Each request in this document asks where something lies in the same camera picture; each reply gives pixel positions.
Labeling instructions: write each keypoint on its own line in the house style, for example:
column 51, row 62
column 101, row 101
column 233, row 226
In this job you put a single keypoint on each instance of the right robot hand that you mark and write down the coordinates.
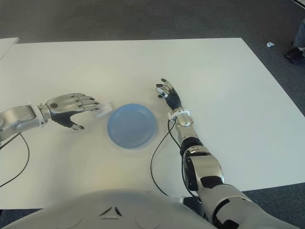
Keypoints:
column 172, row 97

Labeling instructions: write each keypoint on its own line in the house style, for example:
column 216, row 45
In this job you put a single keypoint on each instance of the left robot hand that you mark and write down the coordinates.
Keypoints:
column 64, row 102

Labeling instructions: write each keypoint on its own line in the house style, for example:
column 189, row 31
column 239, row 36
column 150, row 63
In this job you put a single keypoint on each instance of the white wall charger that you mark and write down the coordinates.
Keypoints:
column 106, row 112

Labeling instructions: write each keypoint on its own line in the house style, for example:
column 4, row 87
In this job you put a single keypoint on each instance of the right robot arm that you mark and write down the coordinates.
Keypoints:
column 205, row 167

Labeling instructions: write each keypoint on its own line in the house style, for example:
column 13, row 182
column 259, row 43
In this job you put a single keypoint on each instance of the blue plastic plate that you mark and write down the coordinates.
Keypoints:
column 132, row 126

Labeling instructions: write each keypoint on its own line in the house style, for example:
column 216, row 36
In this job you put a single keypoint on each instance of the white side table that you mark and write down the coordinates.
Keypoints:
column 6, row 46

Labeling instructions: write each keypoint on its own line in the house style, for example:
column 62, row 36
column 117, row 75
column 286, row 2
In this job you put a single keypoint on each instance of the small white floor object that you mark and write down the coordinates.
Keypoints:
column 270, row 44

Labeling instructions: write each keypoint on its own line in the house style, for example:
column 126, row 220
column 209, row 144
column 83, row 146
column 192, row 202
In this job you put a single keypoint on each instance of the grey robot torso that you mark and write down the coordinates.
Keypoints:
column 107, row 207

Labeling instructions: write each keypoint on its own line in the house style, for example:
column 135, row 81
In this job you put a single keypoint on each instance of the person's black shoe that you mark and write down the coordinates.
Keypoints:
column 299, row 33

